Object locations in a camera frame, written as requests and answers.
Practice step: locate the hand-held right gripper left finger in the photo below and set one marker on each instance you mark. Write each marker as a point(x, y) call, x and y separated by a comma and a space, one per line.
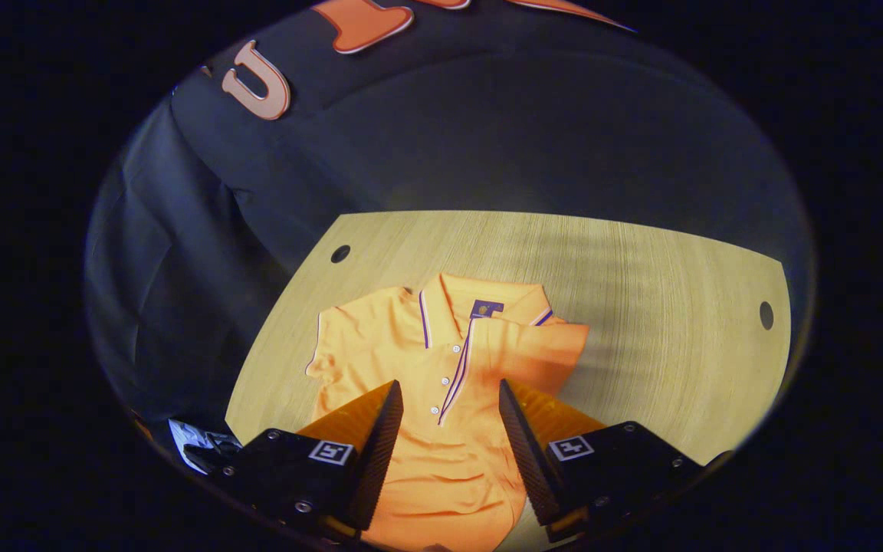
point(376, 452)

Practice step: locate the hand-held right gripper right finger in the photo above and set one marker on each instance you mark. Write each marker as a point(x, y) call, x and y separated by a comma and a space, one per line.
point(526, 452)

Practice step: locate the black backdrop cloth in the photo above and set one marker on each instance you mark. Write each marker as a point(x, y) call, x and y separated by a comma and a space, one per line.
point(487, 130)

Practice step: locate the crumpled grey plastic bag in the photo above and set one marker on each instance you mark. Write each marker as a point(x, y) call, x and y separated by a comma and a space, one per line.
point(192, 441)

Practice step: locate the orange T-shirt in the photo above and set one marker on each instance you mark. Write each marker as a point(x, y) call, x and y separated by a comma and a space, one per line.
point(449, 460)

